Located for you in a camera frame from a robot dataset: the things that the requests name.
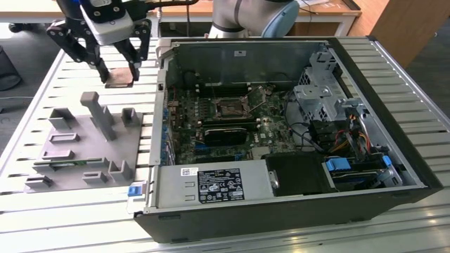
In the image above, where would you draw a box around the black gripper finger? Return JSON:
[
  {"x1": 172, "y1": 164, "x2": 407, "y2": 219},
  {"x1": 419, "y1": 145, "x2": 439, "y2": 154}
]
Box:
[
  {"x1": 113, "y1": 18, "x2": 152, "y2": 82},
  {"x1": 45, "y1": 20, "x2": 111, "y2": 84}
]

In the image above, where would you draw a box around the square CPU chip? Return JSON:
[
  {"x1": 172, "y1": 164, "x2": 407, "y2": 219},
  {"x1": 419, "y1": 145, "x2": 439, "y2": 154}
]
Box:
[{"x1": 104, "y1": 67, "x2": 136, "y2": 89}]

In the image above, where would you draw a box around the black RAM slot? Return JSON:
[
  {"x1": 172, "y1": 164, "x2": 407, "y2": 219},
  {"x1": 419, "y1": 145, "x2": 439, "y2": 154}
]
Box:
[
  {"x1": 200, "y1": 119, "x2": 257, "y2": 130},
  {"x1": 195, "y1": 82, "x2": 255, "y2": 98}
]

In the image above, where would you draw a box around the black CPU socket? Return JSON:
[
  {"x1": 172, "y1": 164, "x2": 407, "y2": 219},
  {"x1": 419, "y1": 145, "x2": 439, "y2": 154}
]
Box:
[{"x1": 209, "y1": 97, "x2": 256, "y2": 121}]

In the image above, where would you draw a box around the black bin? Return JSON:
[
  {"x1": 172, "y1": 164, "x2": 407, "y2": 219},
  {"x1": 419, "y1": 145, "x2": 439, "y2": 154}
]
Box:
[{"x1": 0, "y1": 44, "x2": 22, "y2": 92}]

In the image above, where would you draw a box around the metal socket cover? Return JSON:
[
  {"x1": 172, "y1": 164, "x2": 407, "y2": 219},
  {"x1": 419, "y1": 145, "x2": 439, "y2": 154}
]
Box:
[{"x1": 244, "y1": 85, "x2": 269, "y2": 110}]

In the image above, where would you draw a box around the grey plastic parts rack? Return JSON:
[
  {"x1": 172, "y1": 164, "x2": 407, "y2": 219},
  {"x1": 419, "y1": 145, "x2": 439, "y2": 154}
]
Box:
[{"x1": 22, "y1": 91, "x2": 144, "y2": 194}]

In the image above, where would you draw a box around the black graphics card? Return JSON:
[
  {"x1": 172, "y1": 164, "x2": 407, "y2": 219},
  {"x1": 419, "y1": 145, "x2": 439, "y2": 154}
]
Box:
[{"x1": 201, "y1": 126, "x2": 249, "y2": 148}]

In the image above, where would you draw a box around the green RAM stick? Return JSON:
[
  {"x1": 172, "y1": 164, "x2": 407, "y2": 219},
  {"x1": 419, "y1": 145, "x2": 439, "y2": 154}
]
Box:
[{"x1": 33, "y1": 159, "x2": 107, "y2": 168}]

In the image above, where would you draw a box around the green motherboard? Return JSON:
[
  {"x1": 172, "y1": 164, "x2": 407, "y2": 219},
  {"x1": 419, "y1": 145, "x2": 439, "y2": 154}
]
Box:
[{"x1": 163, "y1": 84, "x2": 307, "y2": 166}]

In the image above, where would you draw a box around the silver metal disk bay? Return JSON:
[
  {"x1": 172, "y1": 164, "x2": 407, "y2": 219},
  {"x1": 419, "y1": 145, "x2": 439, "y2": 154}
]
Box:
[{"x1": 293, "y1": 51, "x2": 355, "y2": 127}]

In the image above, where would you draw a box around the wooden desk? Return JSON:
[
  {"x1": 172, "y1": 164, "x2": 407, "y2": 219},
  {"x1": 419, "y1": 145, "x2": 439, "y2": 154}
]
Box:
[{"x1": 153, "y1": 0, "x2": 363, "y2": 37}]

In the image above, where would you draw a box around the silver power supply unit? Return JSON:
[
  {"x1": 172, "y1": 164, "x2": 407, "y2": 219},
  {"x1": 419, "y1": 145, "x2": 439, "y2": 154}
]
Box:
[{"x1": 151, "y1": 159, "x2": 279, "y2": 209}]

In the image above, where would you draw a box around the black plastic fan shroud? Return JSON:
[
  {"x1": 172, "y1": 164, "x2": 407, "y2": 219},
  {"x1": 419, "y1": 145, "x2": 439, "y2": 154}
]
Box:
[{"x1": 261, "y1": 152, "x2": 336, "y2": 197}]

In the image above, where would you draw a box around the hard disk in blue carrier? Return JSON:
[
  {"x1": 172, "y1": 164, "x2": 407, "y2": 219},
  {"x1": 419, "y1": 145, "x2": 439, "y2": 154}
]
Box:
[{"x1": 323, "y1": 155, "x2": 392, "y2": 188}]

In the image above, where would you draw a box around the wooden cabinet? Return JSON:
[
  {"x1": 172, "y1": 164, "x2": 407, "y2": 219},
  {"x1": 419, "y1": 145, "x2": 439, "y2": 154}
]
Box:
[{"x1": 346, "y1": 0, "x2": 440, "y2": 69}]

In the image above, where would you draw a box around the black open PC case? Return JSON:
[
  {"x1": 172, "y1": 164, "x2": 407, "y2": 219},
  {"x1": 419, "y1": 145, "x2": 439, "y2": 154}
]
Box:
[{"x1": 133, "y1": 36, "x2": 444, "y2": 245}]

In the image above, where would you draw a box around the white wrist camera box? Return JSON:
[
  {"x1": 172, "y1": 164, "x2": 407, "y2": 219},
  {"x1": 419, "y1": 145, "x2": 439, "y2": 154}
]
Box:
[{"x1": 79, "y1": 0, "x2": 135, "y2": 46}]

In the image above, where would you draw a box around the black hose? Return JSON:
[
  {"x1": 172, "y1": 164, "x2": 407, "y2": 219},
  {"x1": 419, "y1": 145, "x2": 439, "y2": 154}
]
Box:
[{"x1": 139, "y1": 0, "x2": 201, "y2": 10}]

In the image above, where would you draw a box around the black wire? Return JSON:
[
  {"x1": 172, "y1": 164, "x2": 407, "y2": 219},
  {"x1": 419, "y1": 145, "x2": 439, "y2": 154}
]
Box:
[{"x1": 285, "y1": 121, "x2": 324, "y2": 153}]

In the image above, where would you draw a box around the yellow red wire bundle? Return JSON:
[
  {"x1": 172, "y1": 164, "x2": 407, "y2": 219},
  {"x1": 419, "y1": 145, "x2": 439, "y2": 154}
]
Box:
[{"x1": 328, "y1": 126, "x2": 370, "y2": 154}]

